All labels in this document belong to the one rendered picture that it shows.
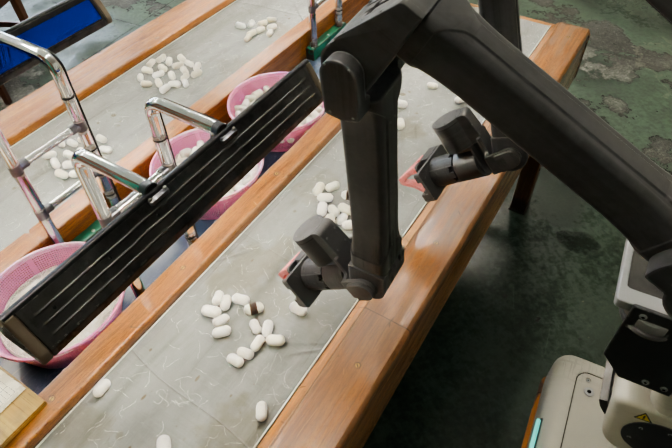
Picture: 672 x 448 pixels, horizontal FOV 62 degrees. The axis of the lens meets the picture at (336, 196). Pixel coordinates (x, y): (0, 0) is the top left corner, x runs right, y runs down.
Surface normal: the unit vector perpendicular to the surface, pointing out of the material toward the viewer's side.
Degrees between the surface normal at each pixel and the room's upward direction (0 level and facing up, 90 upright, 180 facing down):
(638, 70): 0
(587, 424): 0
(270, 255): 0
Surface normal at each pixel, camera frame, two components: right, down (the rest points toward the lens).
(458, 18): 0.37, -0.39
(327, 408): -0.02, -0.70
